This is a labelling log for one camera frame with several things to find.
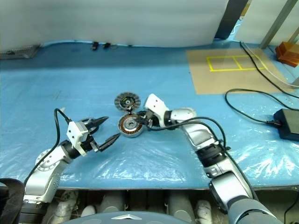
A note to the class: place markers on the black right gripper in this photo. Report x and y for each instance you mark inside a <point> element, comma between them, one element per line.
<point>151,120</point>

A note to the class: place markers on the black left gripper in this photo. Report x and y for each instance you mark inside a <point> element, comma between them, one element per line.
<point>90,144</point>

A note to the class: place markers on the round silver motor housing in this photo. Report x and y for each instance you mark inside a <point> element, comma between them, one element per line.
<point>129,130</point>

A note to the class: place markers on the spoked silver rotor disc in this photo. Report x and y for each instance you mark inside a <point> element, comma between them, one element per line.
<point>123,102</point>

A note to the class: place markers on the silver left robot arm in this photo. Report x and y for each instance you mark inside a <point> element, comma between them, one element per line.
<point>46,172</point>

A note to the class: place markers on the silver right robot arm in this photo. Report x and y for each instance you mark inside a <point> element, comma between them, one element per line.
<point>224,184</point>

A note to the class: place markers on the small beige tape scrap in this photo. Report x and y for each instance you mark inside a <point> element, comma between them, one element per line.
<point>63,109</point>

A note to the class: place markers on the blue plastic table cover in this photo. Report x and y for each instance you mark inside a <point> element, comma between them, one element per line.
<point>70,81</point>

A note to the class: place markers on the grey rounded leg cylinder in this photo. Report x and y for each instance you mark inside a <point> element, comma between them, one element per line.
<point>113,201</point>
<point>181,203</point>

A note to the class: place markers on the brown cardboard sheet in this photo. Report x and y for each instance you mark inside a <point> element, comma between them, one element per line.
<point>210,81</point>

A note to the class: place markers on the small black clip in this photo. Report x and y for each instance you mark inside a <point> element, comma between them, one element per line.
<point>94,46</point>
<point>106,45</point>

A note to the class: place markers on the white shoe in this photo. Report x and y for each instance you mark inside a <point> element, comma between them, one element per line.
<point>203,208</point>
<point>88,211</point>

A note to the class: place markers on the grey robot torso top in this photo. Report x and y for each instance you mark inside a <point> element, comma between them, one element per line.
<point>144,218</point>

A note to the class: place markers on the white foam backdrop sheet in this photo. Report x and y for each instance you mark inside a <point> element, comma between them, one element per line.
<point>116,21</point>

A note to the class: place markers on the grey metal tray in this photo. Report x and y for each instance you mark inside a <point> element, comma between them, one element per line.
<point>21,52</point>

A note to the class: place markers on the dark grey pillar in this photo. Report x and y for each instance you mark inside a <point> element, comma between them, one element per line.
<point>230,18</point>

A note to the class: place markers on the clear plastic strip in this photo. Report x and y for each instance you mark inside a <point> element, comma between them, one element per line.
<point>278,78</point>

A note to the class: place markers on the black power adapter brick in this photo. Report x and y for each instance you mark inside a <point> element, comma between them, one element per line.
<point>288,123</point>

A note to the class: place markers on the orange wooden block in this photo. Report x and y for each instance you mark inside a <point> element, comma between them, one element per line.
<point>288,52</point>

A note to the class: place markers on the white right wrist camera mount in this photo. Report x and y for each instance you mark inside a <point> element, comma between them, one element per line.
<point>156,105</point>

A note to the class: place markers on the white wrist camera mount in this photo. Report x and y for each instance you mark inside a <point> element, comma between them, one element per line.
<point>156,105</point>
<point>74,135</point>

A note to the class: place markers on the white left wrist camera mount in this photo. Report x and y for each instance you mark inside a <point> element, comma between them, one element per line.
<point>74,135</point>

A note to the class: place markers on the aluminium frame post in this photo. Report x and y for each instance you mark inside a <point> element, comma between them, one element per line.
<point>278,23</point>

